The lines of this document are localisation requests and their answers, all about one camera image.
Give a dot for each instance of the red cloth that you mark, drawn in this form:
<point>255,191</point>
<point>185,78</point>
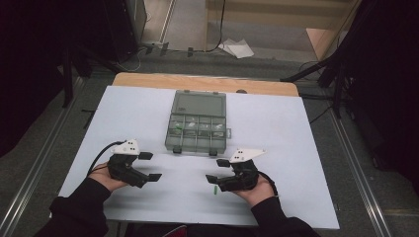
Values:
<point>176,231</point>

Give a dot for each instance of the dark curtain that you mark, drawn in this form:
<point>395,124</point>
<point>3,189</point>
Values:
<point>29,65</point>
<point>388,82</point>

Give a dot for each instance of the metal floor rail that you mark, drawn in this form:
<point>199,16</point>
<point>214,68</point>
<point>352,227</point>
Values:
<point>362,184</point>
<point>33,171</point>

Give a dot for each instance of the black stand pole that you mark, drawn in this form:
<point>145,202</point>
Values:
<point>67,82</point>

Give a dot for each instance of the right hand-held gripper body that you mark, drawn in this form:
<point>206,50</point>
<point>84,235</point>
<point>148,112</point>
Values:
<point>243,177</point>

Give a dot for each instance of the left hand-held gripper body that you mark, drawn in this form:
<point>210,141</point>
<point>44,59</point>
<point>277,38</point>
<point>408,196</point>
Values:
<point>125,171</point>

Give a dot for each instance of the black tripod stand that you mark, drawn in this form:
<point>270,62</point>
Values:
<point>309,69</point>

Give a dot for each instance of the person's right hand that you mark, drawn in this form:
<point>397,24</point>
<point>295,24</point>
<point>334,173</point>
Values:
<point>258,194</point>

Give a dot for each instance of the white board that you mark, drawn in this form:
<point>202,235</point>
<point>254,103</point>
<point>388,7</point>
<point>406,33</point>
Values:
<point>280,131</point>

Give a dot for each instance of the black cabinet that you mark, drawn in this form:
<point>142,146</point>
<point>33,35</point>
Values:
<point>123,29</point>

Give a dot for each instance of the white crumpled paper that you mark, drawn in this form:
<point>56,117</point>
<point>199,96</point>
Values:
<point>238,49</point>

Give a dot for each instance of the person's left hand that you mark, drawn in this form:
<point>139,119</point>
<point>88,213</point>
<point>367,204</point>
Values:
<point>103,180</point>

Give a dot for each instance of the tan wooden board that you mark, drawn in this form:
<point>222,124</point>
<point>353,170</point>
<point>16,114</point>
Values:
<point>321,41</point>

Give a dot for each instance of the small white part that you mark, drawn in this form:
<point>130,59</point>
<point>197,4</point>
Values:
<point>191,125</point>
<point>174,124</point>
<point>205,126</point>
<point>218,126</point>

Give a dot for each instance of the beige wooden furniture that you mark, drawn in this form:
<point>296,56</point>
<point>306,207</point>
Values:
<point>280,15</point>

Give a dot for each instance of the grey translucent compartment box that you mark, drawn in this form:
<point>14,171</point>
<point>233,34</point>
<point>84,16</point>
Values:
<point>199,105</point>

